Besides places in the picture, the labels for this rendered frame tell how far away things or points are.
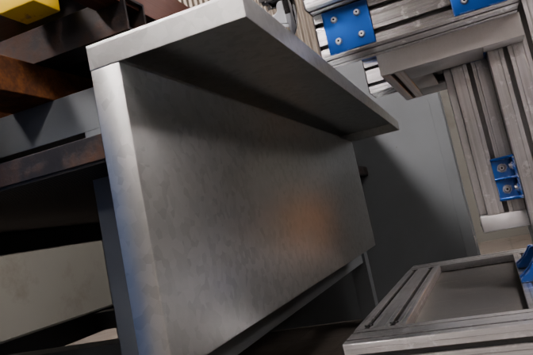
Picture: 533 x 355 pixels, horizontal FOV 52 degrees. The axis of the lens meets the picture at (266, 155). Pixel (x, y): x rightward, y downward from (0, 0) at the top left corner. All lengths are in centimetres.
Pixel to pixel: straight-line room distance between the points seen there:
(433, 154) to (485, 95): 98
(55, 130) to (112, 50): 23
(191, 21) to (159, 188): 19
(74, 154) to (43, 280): 406
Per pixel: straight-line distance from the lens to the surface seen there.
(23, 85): 82
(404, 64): 113
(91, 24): 80
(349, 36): 107
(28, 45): 87
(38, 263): 472
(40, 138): 87
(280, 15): 148
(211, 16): 60
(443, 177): 218
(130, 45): 65
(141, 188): 62
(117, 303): 80
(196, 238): 70
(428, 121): 220
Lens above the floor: 44
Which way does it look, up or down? 7 degrees up
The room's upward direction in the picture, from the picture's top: 12 degrees counter-clockwise
